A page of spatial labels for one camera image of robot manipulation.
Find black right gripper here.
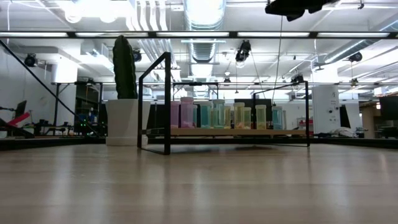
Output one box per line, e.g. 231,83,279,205
264,0,340,22

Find small yellow pill bottle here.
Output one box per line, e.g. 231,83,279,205
255,104,267,130

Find yellow pill bottle red pills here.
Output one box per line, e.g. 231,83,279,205
233,101,246,130

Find teal pill bottle white pills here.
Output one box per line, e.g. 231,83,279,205
213,99,226,129

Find small teal pill bottle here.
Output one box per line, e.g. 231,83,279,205
199,101,212,129

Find small pink pill bottle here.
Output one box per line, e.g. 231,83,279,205
170,100,181,129
180,96,195,129

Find black hanging ceiling spotlight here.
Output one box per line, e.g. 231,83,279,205
235,39,252,63

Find large black monitor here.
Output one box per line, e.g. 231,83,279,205
233,98,274,123

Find red storage bins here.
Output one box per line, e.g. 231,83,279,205
297,118,313,130

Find white cloth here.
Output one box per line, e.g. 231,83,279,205
323,126,357,138

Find tan wooden cabinet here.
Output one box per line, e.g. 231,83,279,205
359,101,377,139

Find black monitor on stand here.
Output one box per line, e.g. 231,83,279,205
379,95,398,121

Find green cactus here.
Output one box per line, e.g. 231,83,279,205
112,34,139,100

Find white hexagonal plant pot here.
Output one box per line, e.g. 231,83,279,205
105,98,152,147

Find red and black equipment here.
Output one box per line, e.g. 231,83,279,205
0,100,35,140

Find thin hanging ceiling cable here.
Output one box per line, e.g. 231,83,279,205
272,15,283,105

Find ribbed ventilation duct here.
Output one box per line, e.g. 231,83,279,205
183,0,227,63

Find wooden shelf black metal frame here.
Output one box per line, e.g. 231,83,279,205
137,51,311,156

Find thin black tether cable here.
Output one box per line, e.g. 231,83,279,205
0,39,101,138

